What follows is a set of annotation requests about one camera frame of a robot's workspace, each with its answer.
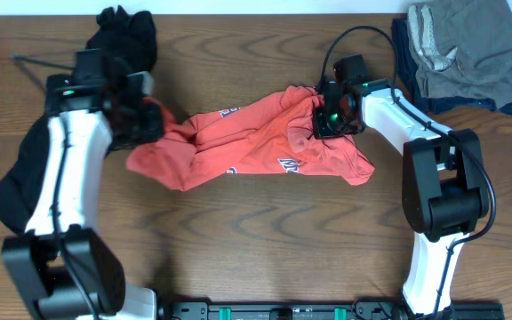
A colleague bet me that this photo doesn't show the red printed t-shirt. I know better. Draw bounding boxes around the red printed t-shirt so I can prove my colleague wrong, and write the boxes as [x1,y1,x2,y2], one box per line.
[126,86,374,191]

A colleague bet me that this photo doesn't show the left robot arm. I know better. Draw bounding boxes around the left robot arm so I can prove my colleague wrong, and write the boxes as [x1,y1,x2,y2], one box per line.
[2,74,158,319]

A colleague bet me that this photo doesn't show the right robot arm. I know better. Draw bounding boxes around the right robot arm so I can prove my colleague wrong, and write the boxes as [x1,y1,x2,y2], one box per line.
[313,77,496,319]

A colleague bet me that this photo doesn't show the black garment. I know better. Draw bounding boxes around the black garment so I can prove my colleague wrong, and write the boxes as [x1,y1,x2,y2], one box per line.
[0,6,157,235]

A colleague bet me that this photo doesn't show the navy folded garment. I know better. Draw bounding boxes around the navy folded garment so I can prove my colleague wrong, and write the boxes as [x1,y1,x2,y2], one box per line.
[390,17,512,116]

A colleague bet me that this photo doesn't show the grey folded shorts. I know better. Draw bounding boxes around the grey folded shorts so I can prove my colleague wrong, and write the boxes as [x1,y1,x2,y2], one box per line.
[406,0,512,108]

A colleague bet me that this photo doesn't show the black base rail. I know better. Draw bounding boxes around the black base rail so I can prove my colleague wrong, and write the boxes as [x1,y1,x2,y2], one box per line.
[156,300,505,320]

